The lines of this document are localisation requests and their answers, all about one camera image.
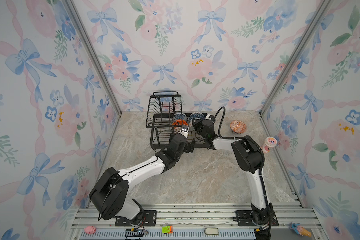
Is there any red patterned bowl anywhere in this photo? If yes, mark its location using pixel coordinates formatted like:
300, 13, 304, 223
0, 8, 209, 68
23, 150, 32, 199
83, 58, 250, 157
230, 120, 247, 134

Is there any black wire dish rack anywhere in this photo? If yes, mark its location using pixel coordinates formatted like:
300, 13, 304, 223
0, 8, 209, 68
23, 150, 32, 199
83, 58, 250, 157
146, 91, 212, 150

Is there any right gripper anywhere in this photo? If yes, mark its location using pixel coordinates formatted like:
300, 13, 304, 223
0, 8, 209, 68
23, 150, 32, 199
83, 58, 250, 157
191, 118, 207, 143

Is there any white small eraser block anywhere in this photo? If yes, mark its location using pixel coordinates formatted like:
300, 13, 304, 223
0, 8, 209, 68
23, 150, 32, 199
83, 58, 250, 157
204, 228, 219, 236

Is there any blue floral bowl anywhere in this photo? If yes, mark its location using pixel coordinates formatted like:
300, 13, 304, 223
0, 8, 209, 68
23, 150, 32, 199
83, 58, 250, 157
172, 113, 188, 122

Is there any ice cream cone toy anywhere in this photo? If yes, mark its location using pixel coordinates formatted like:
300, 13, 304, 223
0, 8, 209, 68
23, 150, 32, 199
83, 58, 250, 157
290, 223, 312, 238

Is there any orange plastic bowl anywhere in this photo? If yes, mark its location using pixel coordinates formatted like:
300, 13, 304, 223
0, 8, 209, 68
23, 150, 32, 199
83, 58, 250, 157
172, 119, 188, 128

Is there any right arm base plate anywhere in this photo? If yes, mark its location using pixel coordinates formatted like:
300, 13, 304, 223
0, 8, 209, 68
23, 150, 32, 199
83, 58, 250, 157
233, 210, 279, 228

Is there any blue triangle pattern bowl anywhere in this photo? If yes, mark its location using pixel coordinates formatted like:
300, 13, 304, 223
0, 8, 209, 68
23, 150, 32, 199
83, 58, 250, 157
189, 112, 205, 122

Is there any aluminium corner post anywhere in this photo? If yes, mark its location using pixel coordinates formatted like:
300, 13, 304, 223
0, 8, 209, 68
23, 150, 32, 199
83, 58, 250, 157
259, 0, 334, 116
61, 0, 122, 116

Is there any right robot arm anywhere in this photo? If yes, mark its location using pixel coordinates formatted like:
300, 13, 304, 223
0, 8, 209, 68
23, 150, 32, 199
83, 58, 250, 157
193, 120, 274, 231

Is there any aluminium corner post left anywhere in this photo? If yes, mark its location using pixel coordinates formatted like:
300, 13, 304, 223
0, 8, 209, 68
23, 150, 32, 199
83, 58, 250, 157
61, 0, 122, 116

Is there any pink toy pig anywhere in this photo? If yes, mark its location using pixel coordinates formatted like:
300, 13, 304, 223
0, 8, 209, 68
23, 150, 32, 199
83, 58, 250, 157
84, 226, 97, 235

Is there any aluminium front rail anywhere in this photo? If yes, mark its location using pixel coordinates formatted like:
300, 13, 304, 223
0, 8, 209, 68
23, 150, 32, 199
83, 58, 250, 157
66, 201, 328, 240

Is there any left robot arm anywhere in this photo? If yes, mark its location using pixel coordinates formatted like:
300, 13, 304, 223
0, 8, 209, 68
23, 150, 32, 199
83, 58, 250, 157
89, 134, 196, 225

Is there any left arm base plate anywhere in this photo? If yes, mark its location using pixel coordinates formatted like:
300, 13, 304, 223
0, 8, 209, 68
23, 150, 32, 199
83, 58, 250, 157
115, 210, 157, 228

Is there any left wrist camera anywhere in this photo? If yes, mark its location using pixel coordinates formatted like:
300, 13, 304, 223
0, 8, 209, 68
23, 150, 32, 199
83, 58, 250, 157
178, 125, 189, 138

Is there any green orange small block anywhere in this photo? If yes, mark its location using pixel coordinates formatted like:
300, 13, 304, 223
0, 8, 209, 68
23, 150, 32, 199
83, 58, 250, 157
162, 226, 173, 234

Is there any aluminium corner post right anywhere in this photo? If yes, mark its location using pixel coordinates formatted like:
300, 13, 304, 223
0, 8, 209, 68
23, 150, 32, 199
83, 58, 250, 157
259, 0, 334, 116

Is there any pink yogurt cup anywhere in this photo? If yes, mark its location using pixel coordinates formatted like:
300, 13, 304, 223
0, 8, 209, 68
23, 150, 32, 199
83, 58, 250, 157
262, 137, 278, 153

